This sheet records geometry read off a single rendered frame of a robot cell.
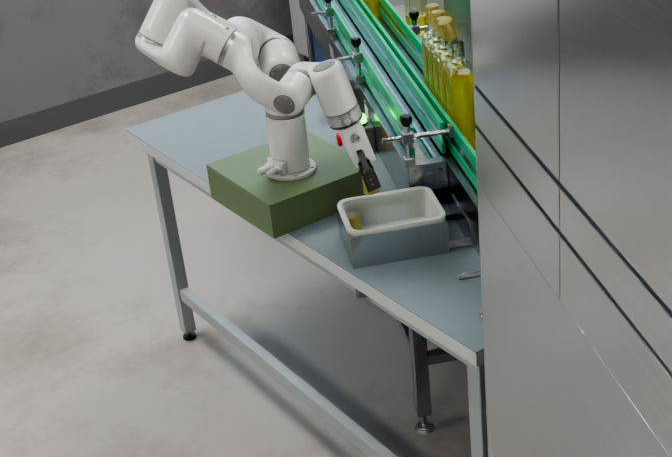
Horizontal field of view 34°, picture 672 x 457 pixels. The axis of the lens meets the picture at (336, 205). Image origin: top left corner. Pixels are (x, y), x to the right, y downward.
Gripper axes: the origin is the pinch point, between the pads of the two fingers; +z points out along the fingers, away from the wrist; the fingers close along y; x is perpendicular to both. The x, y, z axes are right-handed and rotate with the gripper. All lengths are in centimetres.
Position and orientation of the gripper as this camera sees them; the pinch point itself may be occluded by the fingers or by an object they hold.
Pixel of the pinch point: (369, 177)
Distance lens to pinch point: 243.5
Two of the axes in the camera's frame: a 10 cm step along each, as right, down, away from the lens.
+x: -9.2, 3.9, 0.1
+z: 3.5, 8.1, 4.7
